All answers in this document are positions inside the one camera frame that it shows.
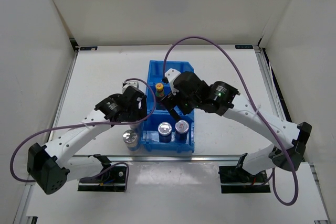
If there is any sauce bottle yellow cap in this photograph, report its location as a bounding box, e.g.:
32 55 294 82
155 83 165 100

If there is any silver can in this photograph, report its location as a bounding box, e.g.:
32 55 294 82
130 123 141 131
122 130 140 151

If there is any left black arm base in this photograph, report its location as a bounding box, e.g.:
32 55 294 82
77 162 129 193

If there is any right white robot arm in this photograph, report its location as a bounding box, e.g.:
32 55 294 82
162 68 312 182

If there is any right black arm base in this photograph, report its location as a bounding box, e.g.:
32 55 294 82
218 166 271 194

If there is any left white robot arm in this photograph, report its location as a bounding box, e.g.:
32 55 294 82
27 86 147 195

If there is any blue plastic divided bin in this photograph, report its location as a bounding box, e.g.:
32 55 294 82
139 60 195 153

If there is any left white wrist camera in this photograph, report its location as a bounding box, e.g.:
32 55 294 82
122 80 139 93

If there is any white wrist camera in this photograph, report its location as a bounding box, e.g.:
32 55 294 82
122 80 139 93
162 68 181 89

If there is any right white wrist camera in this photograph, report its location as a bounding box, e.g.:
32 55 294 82
162 68 181 89

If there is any aluminium table frame rail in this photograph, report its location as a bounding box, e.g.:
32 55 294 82
255 47 292 122

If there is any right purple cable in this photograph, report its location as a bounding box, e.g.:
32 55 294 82
162 36 300 206

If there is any purple cable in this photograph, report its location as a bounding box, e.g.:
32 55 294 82
162 36 300 206
9 78 158 192

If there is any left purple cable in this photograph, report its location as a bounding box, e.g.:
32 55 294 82
9 78 158 192

